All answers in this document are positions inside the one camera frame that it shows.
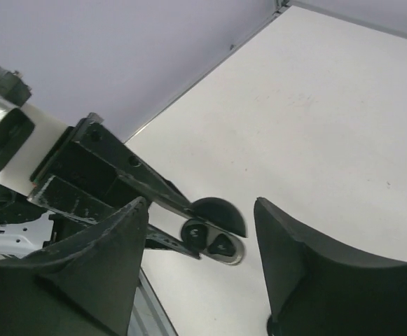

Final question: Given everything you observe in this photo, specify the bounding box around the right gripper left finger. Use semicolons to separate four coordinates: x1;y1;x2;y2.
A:
0;198;149;335

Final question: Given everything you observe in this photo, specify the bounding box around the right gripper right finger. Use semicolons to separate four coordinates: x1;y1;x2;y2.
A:
254;197;407;335

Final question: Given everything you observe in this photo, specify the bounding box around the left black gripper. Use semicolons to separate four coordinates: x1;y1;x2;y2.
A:
27;111;202;260

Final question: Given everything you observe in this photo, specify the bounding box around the aluminium mounting rail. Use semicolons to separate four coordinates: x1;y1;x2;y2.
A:
127;269;178;336

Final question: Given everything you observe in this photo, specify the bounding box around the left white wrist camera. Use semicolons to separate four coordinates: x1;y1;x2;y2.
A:
0;50;69;199

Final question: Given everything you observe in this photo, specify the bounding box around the left aluminium frame post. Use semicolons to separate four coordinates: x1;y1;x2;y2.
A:
274;0;291;14

